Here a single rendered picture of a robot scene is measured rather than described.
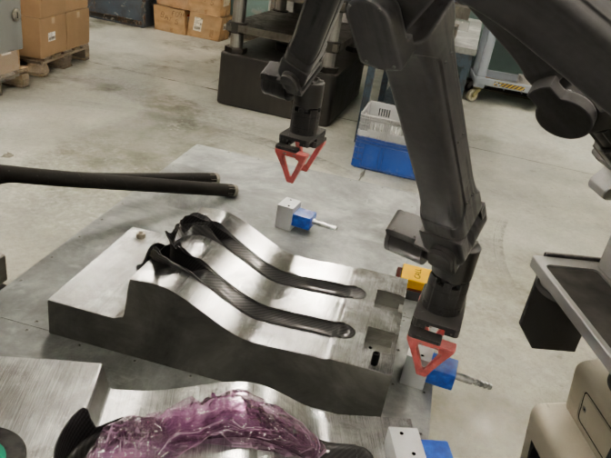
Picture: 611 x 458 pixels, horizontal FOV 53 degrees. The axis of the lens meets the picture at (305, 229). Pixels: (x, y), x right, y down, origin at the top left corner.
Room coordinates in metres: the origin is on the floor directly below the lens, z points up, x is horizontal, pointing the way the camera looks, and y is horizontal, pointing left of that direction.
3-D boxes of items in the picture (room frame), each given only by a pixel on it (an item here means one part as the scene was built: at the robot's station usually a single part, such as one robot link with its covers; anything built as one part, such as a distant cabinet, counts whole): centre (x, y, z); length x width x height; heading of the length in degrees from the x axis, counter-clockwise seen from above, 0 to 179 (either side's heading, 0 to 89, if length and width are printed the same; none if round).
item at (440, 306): (0.76, -0.21, 0.96); 0.10 x 0.07 x 0.07; 166
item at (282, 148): (1.18, 0.04, 0.96); 0.07 x 0.07 x 0.09; 72
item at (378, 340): (0.71, -0.13, 0.87); 0.05 x 0.05 x 0.04; 81
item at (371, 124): (3.95, -0.55, 0.28); 0.61 x 0.41 x 0.15; 78
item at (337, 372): (0.81, 0.08, 0.87); 0.50 x 0.26 x 0.14; 81
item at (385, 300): (0.82, -0.15, 0.87); 0.05 x 0.05 x 0.04; 81
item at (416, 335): (0.73, -0.20, 0.88); 0.07 x 0.07 x 0.09; 76
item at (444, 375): (0.75, -0.25, 0.83); 0.13 x 0.05 x 0.05; 75
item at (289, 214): (1.19, 0.00, 0.83); 0.13 x 0.05 x 0.05; 73
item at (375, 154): (3.96, -0.55, 0.11); 0.61 x 0.41 x 0.22; 78
